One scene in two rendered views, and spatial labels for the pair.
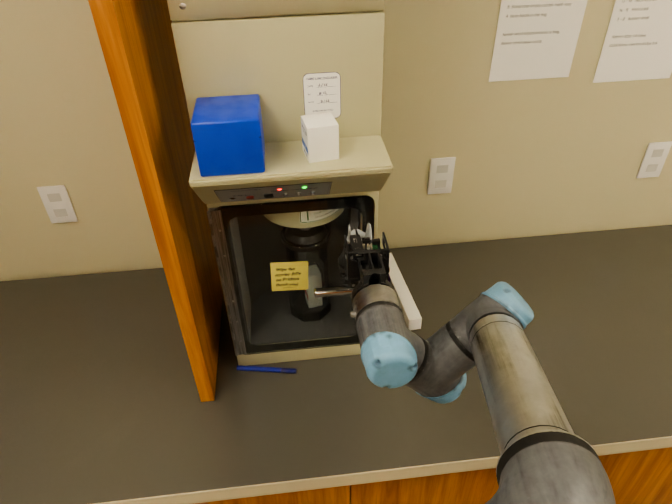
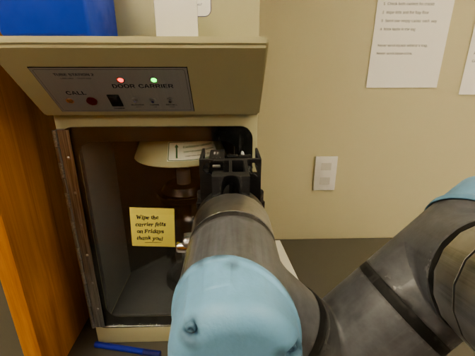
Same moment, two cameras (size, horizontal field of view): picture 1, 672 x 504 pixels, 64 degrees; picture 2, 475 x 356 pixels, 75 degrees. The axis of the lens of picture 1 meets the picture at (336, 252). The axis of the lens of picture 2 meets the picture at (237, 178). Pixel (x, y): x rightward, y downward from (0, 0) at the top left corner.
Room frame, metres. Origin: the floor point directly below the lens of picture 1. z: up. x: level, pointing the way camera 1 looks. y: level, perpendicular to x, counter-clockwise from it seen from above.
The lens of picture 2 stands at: (0.37, -0.09, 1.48)
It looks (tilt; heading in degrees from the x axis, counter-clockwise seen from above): 20 degrees down; 4
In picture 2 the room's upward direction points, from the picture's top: straight up
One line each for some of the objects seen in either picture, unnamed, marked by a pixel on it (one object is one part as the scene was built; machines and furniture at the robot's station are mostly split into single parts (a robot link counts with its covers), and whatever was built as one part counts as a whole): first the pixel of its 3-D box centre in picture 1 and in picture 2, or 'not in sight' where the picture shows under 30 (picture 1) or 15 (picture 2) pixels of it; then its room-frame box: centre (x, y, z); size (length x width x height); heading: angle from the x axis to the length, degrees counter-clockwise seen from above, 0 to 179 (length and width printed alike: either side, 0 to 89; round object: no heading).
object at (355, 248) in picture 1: (368, 272); (230, 195); (0.70, -0.05, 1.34); 0.12 x 0.08 x 0.09; 6
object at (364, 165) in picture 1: (292, 182); (143, 80); (0.79, 0.07, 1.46); 0.32 x 0.11 x 0.10; 96
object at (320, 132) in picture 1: (319, 137); (176, 14); (0.80, 0.02, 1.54); 0.05 x 0.05 x 0.06; 14
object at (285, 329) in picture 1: (300, 282); (166, 238); (0.84, 0.08, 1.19); 0.30 x 0.01 x 0.40; 96
